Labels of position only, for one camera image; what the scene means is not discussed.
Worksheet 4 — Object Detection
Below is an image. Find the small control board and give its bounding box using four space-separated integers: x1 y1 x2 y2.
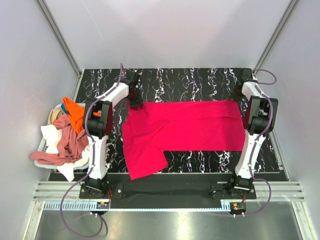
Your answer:
96 201 110 210
230 202 247 218

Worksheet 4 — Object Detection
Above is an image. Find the blue garment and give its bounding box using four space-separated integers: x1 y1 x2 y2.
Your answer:
60 103 69 114

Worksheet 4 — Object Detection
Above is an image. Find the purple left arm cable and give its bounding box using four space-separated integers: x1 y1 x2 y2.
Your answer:
58 62 126 238

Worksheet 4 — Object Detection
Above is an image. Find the right aluminium frame post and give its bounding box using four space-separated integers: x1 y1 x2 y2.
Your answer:
254 0 300 69

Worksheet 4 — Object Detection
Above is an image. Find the left small control board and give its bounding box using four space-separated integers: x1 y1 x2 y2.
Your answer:
96 201 110 210

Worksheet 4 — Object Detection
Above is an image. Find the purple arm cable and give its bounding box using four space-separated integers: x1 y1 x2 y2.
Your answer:
58 62 126 238
204 69 278 217

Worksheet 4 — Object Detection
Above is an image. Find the left aluminium frame post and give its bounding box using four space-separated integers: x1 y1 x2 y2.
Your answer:
36 0 83 74

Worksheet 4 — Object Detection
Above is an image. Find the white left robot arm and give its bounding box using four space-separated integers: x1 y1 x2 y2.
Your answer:
81 72 143 198

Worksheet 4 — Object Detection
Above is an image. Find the aluminium front rail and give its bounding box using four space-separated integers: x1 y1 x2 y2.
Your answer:
33 181 304 202

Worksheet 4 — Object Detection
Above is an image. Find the white slotted cable duct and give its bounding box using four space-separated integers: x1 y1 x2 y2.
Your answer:
44 200 231 212

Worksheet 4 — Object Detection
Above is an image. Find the aluminium frame post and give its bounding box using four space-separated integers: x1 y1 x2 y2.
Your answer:
36 0 83 74
254 0 300 69

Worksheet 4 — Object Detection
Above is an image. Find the dusty pink garment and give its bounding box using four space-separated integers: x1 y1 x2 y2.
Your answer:
29 114 89 166

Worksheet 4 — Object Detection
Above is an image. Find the orange t-shirt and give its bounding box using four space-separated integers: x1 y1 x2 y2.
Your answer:
62 97 85 134

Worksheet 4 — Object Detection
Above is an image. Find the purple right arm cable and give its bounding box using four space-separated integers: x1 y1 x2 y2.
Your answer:
204 69 278 217

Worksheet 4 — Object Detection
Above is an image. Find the beige garment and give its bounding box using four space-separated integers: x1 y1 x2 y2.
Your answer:
47 108 65 125

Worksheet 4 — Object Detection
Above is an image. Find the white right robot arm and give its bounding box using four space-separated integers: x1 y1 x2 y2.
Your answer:
226 81 279 199

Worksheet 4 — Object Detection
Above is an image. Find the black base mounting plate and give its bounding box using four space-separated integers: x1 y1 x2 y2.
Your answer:
79 181 257 211

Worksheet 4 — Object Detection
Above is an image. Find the white garment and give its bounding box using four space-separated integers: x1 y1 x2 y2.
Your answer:
40 124 90 182

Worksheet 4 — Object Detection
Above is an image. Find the white plastic laundry basket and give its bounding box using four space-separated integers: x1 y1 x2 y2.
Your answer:
30 97 89 171

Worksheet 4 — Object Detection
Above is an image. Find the right small control board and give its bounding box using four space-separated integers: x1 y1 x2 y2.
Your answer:
230 202 247 218

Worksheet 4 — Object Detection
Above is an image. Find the bright pink t-shirt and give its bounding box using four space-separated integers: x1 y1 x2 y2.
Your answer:
122 100 245 180

